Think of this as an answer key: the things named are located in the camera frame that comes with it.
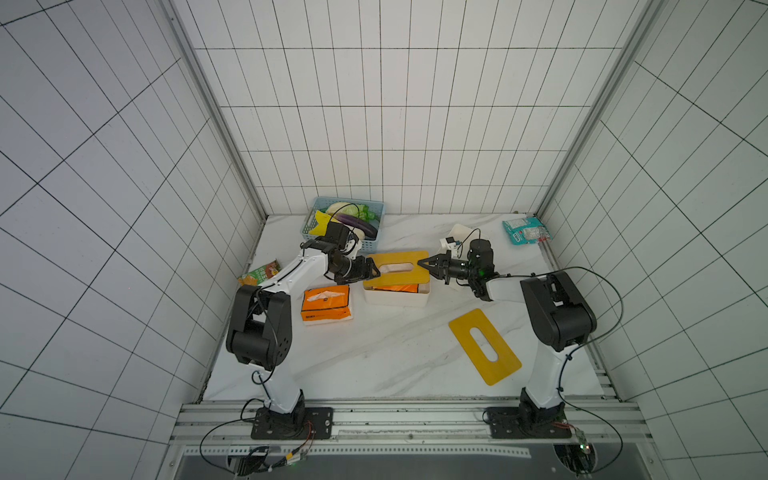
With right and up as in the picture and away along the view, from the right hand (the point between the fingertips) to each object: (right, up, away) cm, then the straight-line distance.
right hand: (409, 267), depth 88 cm
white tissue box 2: (+19, +10, +8) cm, 23 cm away
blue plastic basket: (-13, +6, +15) cm, 21 cm away
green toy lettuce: (-22, +20, +26) cm, 40 cm away
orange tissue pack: (-25, -11, -2) cm, 27 cm away
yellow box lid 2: (+22, -29, -7) cm, 37 cm away
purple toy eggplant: (-14, +12, +22) cm, 28 cm away
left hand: (-14, -4, +1) cm, 15 cm away
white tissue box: (-11, -10, +2) cm, 15 cm away
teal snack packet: (+46, +12, +22) cm, 53 cm away
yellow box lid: (+3, -2, 0) cm, 4 cm away
